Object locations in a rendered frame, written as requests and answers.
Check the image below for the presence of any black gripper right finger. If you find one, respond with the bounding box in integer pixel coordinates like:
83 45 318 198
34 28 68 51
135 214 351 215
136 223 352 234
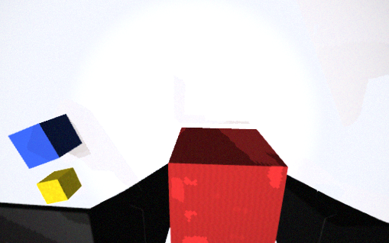
276 174 389 243

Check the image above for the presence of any yellow cube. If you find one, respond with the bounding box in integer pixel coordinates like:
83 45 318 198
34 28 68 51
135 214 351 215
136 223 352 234
36 167 82 204

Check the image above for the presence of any red block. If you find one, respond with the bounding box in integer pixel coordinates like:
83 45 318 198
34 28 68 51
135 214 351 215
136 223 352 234
168 127 288 243

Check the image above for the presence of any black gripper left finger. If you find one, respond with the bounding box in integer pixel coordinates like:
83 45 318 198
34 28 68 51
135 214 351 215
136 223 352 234
0 164 170 243

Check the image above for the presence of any blue block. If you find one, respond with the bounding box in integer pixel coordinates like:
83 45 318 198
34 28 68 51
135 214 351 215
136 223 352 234
9 114 82 169

